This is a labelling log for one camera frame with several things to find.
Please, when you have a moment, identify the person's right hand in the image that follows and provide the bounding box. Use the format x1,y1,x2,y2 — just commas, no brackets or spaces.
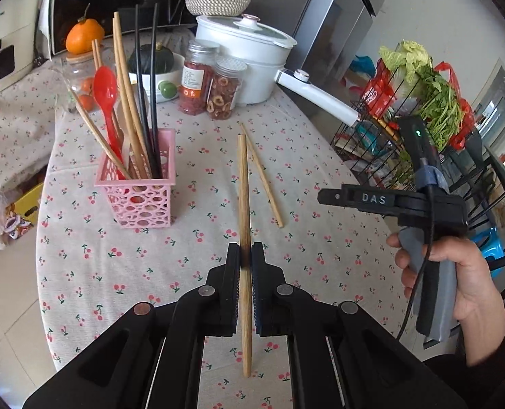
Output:
386,233,505,368

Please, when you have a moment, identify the grey refrigerator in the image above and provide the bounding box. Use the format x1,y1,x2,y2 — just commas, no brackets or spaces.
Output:
293,0,378,117

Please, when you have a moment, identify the black cable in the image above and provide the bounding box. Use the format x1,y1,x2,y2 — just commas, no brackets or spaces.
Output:
395,157,435,342

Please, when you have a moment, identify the black wire rack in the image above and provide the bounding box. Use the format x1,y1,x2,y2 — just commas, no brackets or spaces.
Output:
331,57,505,292

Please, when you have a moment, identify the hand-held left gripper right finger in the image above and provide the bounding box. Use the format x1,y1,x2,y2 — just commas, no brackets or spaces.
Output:
251,242,470,409

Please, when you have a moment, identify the blue plastic stool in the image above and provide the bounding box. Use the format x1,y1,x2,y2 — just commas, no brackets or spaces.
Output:
475,227,505,258

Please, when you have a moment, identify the large orange fruit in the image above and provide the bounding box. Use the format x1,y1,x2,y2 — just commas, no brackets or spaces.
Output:
65,3,106,56

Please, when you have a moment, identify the leafy green vegetable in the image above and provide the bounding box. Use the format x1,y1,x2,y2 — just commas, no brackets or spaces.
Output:
416,70,467,152

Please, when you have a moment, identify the red plastic bag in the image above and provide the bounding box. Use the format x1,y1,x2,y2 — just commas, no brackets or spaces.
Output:
433,62,477,151

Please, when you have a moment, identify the person's right forearm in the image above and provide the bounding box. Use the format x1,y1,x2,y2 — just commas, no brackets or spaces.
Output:
423,316,505,409

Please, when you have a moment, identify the cherry print tablecloth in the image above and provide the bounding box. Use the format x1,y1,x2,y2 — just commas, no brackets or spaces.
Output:
0,30,419,409

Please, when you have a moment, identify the glass jar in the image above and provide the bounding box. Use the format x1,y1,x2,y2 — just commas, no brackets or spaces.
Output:
62,52,99,114

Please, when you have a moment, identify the jar of red berries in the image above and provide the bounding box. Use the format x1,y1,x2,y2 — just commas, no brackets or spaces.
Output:
179,40,220,116

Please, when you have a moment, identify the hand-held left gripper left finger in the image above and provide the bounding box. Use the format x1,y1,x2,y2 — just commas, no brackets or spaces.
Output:
22,242,241,409

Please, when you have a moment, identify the napa cabbage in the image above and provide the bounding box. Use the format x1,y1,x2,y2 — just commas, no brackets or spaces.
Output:
379,40,432,84

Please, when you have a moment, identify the white bowl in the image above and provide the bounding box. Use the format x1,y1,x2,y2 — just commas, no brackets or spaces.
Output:
127,51,186,104

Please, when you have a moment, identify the white appliance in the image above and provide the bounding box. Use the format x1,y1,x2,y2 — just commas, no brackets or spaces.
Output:
0,0,45,106

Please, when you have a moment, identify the black chopstick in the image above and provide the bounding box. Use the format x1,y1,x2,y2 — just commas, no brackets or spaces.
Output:
134,4,156,179
151,2,163,179

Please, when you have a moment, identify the pink perforated utensil holder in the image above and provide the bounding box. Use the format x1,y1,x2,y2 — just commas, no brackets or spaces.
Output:
93,128,177,231

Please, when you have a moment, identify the white electric pot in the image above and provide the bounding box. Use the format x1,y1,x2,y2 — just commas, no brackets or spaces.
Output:
194,14,360,125

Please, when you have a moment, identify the pile of snack packets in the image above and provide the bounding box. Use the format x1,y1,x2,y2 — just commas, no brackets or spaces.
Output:
342,64,411,188

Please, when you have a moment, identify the jar of dried fruit rings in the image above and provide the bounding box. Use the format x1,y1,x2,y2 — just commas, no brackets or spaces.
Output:
205,55,249,121

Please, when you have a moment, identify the yellow box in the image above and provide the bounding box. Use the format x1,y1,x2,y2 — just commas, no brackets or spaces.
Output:
13,181,45,223

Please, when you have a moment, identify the dark green squash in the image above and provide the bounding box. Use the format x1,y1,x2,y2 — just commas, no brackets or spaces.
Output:
128,43,175,74

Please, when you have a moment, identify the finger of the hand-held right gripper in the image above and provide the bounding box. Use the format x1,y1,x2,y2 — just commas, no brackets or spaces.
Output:
318,187,400,216

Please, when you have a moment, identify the red plastic spoon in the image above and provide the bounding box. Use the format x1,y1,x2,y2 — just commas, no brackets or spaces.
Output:
92,65,128,171

